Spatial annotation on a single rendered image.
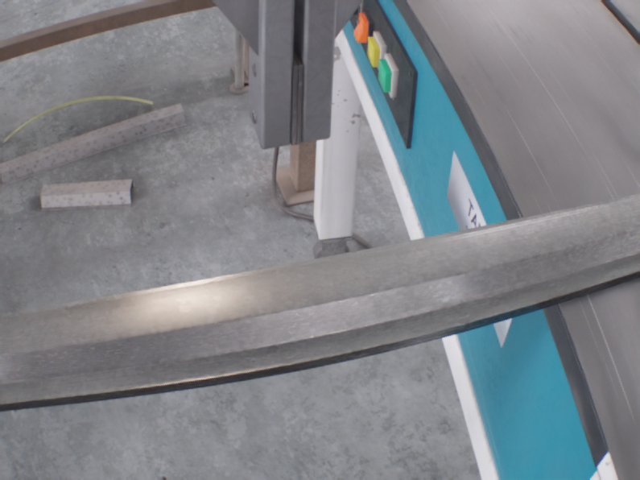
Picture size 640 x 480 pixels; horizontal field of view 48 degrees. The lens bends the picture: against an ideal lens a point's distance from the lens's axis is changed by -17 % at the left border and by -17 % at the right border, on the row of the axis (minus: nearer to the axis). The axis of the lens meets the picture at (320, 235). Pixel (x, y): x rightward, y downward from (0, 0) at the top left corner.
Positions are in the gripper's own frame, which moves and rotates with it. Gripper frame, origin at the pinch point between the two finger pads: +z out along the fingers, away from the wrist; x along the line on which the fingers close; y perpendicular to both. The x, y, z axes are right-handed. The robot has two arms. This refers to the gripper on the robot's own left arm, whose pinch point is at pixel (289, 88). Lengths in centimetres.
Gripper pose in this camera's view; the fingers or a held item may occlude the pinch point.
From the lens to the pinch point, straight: 33.1
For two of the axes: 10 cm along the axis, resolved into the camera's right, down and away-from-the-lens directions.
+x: -9.6, 1.8, -2.1
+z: -0.3, 7.0, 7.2
